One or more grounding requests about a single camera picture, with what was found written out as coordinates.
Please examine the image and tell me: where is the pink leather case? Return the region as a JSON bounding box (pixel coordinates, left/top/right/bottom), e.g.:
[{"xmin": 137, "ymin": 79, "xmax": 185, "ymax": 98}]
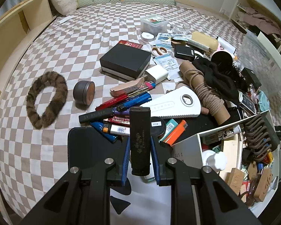
[{"xmin": 110, "ymin": 77, "xmax": 145, "ymax": 97}]

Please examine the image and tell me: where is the white power adapter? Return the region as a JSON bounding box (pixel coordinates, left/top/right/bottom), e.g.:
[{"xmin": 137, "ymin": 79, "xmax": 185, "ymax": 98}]
[{"xmin": 145, "ymin": 64, "xmax": 168, "ymax": 85}]

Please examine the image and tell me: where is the blue lighter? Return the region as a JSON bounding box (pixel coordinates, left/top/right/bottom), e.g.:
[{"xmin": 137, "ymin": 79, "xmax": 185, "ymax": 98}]
[
  {"xmin": 116, "ymin": 92, "xmax": 152, "ymax": 112},
  {"xmin": 90, "ymin": 121, "xmax": 119, "ymax": 143}
]

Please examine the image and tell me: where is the black square box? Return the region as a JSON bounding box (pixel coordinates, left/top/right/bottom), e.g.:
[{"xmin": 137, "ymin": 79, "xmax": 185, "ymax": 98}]
[{"xmin": 241, "ymin": 67, "xmax": 262, "ymax": 90}]

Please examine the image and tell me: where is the white scraper tool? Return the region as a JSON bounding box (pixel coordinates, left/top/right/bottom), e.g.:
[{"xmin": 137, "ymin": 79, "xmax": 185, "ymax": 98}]
[{"xmin": 141, "ymin": 86, "xmax": 201, "ymax": 119}]

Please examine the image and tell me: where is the black white mouse pad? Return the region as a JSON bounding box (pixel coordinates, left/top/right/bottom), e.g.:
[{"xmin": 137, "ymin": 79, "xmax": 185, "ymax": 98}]
[{"xmin": 67, "ymin": 112, "xmax": 240, "ymax": 225}]

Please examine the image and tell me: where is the clear plastic container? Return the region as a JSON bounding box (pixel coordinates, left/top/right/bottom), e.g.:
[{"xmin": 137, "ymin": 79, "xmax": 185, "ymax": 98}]
[{"xmin": 140, "ymin": 14, "xmax": 168, "ymax": 36}]

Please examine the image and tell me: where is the brown fur headband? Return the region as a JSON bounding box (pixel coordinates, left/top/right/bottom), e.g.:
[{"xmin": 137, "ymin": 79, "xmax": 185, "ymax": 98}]
[{"xmin": 26, "ymin": 71, "xmax": 68, "ymax": 130}]

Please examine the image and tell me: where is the black flat gift box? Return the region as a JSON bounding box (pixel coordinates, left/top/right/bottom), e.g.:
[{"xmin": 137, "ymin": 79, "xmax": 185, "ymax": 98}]
[{"xmin": 100, "ymin": 44, "xmax": 151, "ymax": 80}]

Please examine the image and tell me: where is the cardboard tube with rope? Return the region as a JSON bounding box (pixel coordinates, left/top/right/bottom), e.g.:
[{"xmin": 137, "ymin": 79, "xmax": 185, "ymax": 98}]
[{"xmin": 179, "ymin": 60, "xmax": 230, "ymax": 125}]

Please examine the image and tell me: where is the orange lighter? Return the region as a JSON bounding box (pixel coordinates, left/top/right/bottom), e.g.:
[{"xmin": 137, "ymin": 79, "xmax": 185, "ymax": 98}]
[{"xmin": 163, "ymin": 120, "xmax": 188, "ymax": 145}]

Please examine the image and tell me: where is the black hair wig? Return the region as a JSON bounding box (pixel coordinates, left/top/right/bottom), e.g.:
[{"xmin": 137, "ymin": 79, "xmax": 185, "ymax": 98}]
[{"xmin": 192, "ymin": 50, "xmax": 249, "ymax": 106}]

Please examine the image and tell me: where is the black rectangular case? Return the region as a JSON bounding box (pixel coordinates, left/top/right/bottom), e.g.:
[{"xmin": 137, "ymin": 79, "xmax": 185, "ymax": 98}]
[{"xmin": 130, "ymin": 107, "xmax": 151, "ymax": 176}]

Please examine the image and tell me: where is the white storage box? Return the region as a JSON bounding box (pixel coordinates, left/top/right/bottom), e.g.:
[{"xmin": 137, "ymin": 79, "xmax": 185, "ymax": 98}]
[{"xmin": 172, "ymin": 117, "xmax": 280, "ymax": 217}]

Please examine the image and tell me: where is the red lighter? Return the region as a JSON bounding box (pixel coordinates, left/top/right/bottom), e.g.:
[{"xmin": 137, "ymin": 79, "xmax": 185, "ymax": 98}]
[
  {"xmin": 95, "ymin": 94, "xmax": 129, "ymax": 111},
  {"xmin": 103, "ymin": 116, "xmax": 130, "ymax": 127}
]

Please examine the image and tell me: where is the black long lighter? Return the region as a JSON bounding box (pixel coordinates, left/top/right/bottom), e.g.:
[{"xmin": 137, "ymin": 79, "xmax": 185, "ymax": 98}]
[{"xmin": 78, "ymin": 108, "xmax": 115, "ymax": 124}]

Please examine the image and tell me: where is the carved wooden plaque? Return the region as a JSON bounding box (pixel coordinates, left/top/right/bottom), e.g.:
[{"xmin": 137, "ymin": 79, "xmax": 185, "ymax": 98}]
[{"xmin": 253, "ymin": 168, "xmax": 273, "ymax": 202}]

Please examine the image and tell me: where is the round black tin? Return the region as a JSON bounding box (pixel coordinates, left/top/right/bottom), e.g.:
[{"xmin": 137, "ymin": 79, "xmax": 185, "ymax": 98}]
[{"xmin": 151, "ymin": 116, "xmax": 166, "ymax": 137}]

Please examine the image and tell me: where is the white floating drawer tray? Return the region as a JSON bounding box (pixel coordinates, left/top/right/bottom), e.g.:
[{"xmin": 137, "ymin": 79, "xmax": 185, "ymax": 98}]
[{"xmin": 237, "ymin": 31, "xmax": 281, "ymax": 95}]

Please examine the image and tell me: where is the grey round tin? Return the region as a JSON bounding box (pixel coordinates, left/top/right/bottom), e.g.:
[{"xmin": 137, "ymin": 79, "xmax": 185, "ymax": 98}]
[{"xmin": 73, "ymin": 80, "xmax": 95, "ymax": 106}]

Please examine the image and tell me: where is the purple patterned lighter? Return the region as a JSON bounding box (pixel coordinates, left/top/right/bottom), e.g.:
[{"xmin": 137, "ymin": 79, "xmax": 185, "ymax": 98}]
[{"xmin": 102, "ymin": 124, "xmax": 130, "ymax": 136}]

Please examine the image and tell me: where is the wooden shelf unit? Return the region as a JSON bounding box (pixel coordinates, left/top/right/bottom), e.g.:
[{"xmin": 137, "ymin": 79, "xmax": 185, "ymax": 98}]
[{"xmin": 0, "ymin": 0, "xmax": 56, "ymax": 95}]

